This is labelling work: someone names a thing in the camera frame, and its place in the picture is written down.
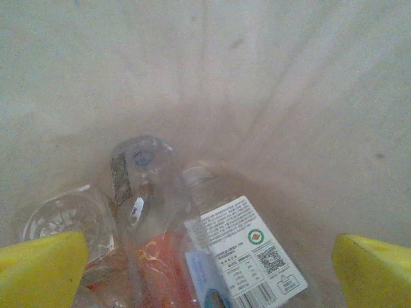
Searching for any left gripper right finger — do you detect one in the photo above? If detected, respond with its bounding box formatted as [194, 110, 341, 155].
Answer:
[332, 234, 411, 308]

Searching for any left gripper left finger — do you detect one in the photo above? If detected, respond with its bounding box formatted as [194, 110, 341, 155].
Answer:
[0, 230, 89, 308]

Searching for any clear plastic bottle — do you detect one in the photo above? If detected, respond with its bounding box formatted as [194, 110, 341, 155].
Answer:
[15, 184, 118, 269]

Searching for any Coca-Cola bottle red label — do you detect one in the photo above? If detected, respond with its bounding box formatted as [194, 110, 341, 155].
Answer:
[109, 136, 206, 308]

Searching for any clear square bottle white label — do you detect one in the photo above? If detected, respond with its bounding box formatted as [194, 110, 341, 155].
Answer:
[181, 166, 309, 308]

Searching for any round white bin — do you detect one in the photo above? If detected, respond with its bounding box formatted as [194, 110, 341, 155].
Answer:
[0, 0, 411, 308]

